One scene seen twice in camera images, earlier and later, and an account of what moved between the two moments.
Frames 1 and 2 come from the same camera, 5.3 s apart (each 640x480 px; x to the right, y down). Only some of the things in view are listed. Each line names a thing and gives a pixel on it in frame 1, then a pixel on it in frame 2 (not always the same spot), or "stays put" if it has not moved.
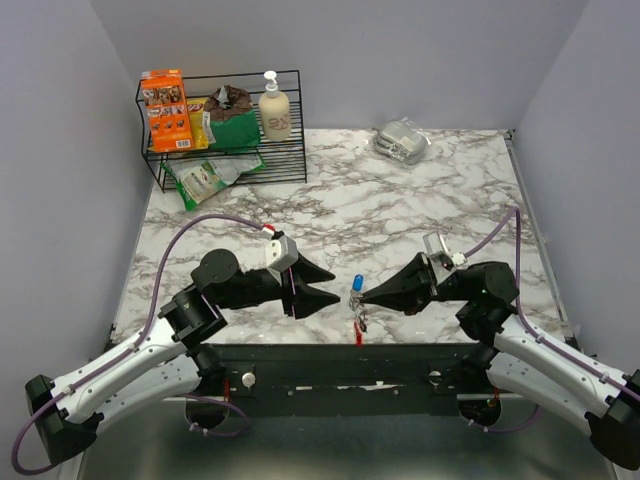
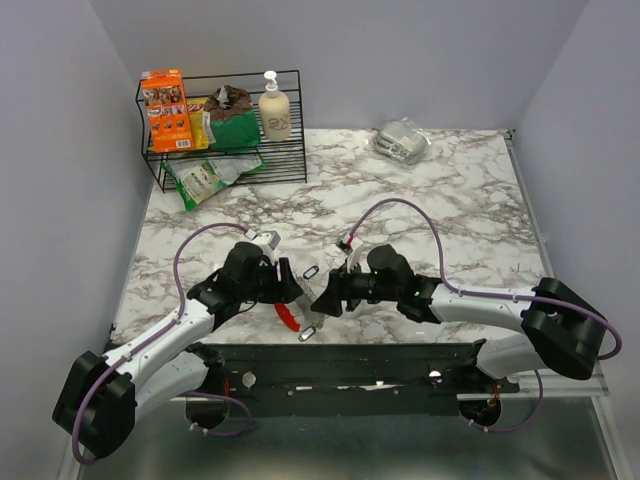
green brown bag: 233,122 stays put
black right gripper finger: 408,289 -> 330,301
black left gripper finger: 307,272 -> 290,289
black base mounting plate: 341,379 stays put
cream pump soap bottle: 275,111 stays put
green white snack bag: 197,177 stays put
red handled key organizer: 360,327 -> 285,314
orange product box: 163,94 stays put
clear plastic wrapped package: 402,140 stays put
